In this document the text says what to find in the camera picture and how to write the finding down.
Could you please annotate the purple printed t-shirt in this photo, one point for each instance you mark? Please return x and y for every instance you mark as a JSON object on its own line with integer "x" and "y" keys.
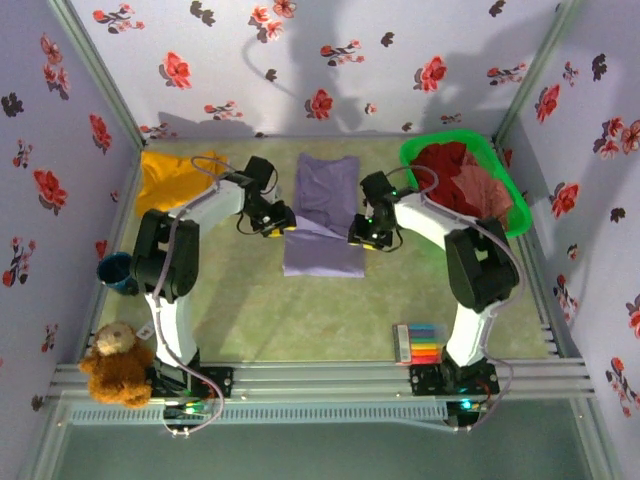
{"x": 325, "y": 255}

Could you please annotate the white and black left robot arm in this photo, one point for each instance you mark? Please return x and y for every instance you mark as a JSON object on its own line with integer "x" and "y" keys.
{"x": 215, "y": 205}

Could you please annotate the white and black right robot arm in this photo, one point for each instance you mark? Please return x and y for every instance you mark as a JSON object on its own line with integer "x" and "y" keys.
{"x": 425, "y": 215}

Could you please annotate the dark red t-shirt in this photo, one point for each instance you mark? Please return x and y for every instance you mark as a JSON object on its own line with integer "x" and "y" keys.
{"x": 440, "y": 175}

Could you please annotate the green plastic basket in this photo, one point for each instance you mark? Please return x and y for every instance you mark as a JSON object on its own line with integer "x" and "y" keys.
{"x": 440, "y": 137}

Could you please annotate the yellow folded t-shirt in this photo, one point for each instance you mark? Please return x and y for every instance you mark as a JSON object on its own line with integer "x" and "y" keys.
{"x": 160, "y": 180}

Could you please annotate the pack of coloured markers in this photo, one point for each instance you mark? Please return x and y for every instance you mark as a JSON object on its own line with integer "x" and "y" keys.
{"x": 425, "y": 345}

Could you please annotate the dark blue cup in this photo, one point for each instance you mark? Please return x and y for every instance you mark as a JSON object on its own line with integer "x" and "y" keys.
{"x": 112, "y": 270}

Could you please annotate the brown teddy bear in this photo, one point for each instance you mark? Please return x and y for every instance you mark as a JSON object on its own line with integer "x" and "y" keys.
{"x": 117, "y": 380}

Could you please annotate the grey aluminium rail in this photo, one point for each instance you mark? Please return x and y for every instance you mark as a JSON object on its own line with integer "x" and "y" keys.
{"x": 320, "y": 380}

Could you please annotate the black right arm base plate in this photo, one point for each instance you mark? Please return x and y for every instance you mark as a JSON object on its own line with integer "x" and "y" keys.
{"x": 425, "y": 380}

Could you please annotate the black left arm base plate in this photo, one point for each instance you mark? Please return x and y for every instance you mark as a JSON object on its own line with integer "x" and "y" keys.
{"x": 220, "y": 382}

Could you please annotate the grey aluminium corner post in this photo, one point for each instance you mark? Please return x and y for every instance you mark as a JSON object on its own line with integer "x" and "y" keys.
{"x": 541, "y": 60}
{"x": 100, "y": 70}

